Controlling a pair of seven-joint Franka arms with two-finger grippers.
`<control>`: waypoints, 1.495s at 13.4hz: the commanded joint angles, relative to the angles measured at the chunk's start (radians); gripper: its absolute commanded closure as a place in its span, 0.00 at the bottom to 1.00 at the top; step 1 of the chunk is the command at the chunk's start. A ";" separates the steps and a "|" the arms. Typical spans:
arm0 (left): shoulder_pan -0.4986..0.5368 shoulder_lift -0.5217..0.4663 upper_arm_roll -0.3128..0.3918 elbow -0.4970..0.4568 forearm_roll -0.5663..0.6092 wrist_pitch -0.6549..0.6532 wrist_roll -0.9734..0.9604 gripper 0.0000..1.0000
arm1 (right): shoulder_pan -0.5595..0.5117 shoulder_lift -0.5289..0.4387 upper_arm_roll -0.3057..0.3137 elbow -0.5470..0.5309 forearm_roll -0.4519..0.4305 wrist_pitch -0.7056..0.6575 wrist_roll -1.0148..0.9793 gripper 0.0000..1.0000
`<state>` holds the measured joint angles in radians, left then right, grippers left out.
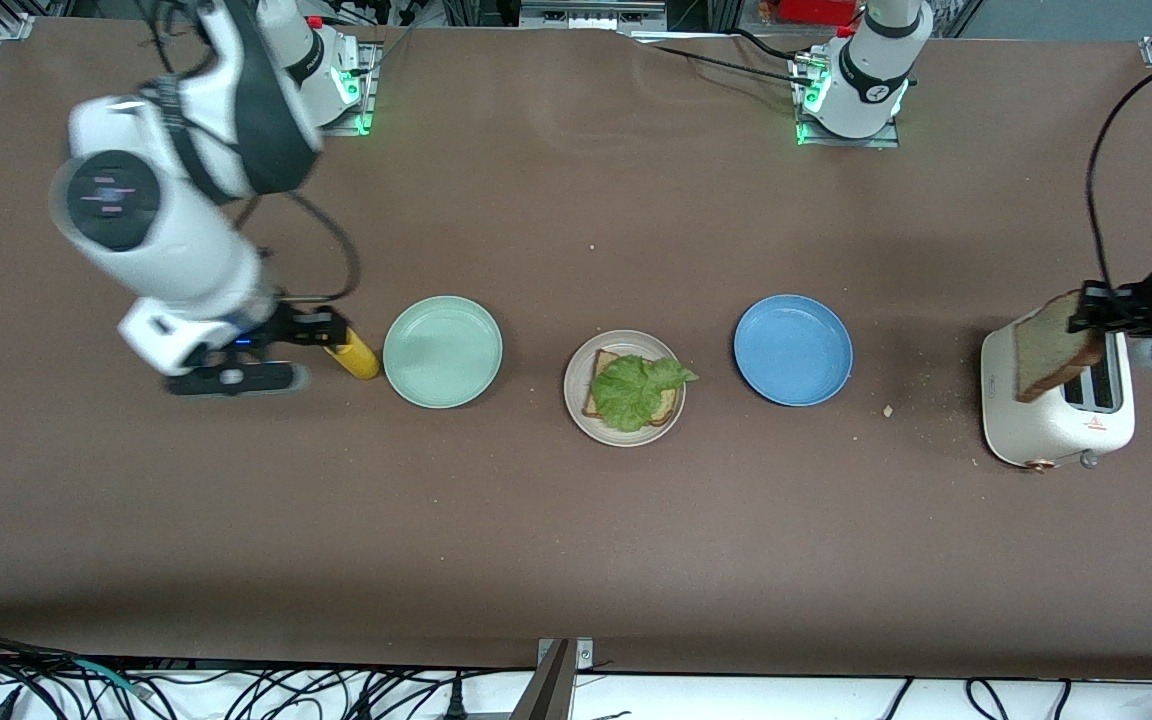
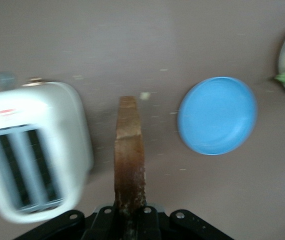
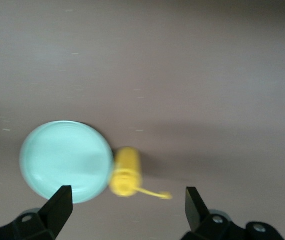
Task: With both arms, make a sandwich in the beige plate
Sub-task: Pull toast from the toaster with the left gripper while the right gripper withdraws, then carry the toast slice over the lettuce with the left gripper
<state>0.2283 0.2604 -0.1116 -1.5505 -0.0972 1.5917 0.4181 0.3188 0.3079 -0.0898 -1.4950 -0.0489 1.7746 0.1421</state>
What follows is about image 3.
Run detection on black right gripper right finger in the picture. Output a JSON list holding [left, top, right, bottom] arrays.
[[182, 186, 285, 240]]

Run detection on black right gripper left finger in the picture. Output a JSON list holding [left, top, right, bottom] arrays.
[[0, 185, 73, 240]]

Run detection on yellow squeeze bottle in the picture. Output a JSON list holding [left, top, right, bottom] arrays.
[[109, 146, 173, 201]]

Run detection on mint green plate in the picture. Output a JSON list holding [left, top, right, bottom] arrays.
[[19, 120, 115, 205]]

